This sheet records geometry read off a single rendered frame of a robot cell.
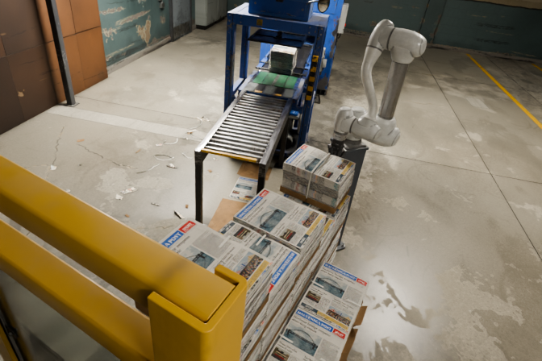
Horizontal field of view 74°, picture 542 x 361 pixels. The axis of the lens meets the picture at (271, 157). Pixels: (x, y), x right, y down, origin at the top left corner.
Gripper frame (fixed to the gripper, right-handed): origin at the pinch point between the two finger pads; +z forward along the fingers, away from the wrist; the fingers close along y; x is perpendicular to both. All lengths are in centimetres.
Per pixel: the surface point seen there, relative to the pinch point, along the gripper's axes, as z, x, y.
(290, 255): -10, -98, 15
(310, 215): -11, -70, 12
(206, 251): -33, -134, -2
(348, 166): -10.4, -12.8, 12.6
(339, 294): 36, -66, 36
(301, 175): -5.6, -33.1, -9.2
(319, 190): -0.1, -33.1, 4.0
